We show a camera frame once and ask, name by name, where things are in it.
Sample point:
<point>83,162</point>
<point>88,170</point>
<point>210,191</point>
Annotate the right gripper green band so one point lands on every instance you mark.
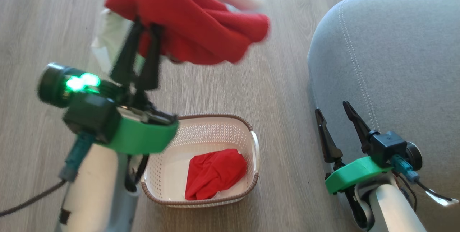
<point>355,174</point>

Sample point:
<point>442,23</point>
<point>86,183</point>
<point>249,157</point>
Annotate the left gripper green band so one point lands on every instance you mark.
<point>143,137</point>

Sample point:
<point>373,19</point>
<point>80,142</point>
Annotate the red and white garment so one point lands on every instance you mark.
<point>194,20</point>

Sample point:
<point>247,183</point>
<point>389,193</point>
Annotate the plain red garment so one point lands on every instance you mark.
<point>215,172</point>

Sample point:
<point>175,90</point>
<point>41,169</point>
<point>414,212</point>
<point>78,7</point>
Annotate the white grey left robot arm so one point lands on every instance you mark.
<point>93,189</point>

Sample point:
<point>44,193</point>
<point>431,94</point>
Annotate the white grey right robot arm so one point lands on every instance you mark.
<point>391,210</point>

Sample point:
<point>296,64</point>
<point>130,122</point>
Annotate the large grey sofa seat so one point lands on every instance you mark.
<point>395,63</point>

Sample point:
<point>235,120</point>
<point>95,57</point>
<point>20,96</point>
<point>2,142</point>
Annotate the white basket brown rim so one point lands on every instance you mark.
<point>215,131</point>

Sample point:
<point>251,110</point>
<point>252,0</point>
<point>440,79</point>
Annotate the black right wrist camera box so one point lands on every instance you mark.
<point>388,147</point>

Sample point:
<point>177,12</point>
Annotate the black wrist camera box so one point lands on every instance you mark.
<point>91,117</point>
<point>388,147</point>

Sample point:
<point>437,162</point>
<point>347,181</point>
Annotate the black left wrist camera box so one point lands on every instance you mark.
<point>91,117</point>

